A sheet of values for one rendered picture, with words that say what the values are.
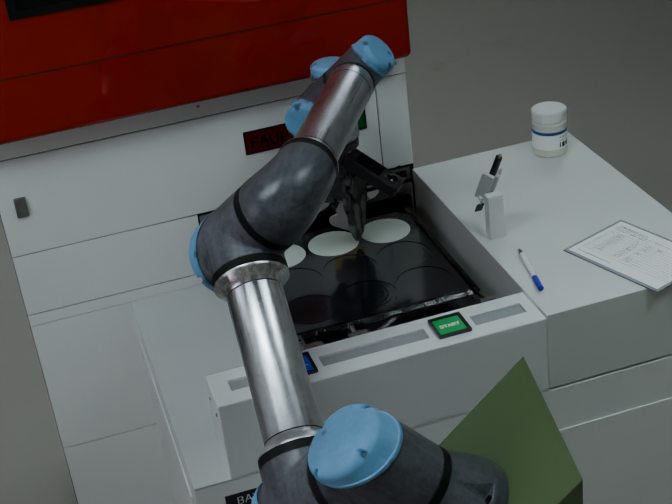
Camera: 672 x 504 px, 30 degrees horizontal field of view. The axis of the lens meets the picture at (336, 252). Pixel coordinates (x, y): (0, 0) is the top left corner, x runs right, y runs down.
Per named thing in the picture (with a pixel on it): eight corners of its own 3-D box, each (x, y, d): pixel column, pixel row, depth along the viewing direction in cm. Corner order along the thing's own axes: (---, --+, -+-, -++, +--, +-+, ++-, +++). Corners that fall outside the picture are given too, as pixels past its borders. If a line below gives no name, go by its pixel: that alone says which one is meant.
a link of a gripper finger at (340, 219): (335, 237, 244) (329, 195, 240) (363, 240, 242) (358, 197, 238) (329, 245, 242) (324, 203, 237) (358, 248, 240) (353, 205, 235)
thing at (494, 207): (475, 227, 231) (471, 162, 224) (495, 222, 232) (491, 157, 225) (488, 241, 226) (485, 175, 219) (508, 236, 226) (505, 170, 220)
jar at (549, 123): (526, 148, 258) (525, 105, 253) (558, 140, 259) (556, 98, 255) (541, 161, 252) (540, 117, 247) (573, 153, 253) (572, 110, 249)
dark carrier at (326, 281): (240, 252, 247) (240, 249, 247) (404, 212, 254) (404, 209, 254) (287, 338, 218) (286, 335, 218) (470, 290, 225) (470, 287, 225)
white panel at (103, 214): (29, 320, 247) (-21, 135, 228) (415, 225, 265) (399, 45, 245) (30, 328, 245) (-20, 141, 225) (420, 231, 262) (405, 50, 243)
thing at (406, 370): (217, 445, 206) (203, 375, 199) (525, 360, 217) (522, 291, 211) (229, 479, 198) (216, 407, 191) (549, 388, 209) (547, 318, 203)
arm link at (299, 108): (312, 83, 211) (334, 59, 220) (272, 122, 218) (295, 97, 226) (344, 117, 212) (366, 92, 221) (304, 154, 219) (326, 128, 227)
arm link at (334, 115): (274, 165, 173) (361, 15, 211) (228, 207, 180) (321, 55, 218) (335, 219, 176) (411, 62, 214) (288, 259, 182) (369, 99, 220)
